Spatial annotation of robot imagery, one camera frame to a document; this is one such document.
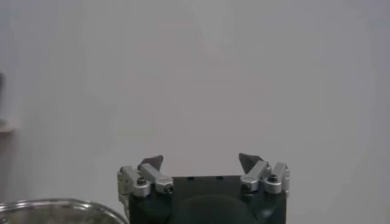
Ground stainless steel steamer basket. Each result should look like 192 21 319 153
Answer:
0 198 129 224

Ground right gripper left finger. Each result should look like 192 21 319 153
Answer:
117 154 174 198

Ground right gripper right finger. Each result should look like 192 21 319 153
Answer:
238 152 291 195

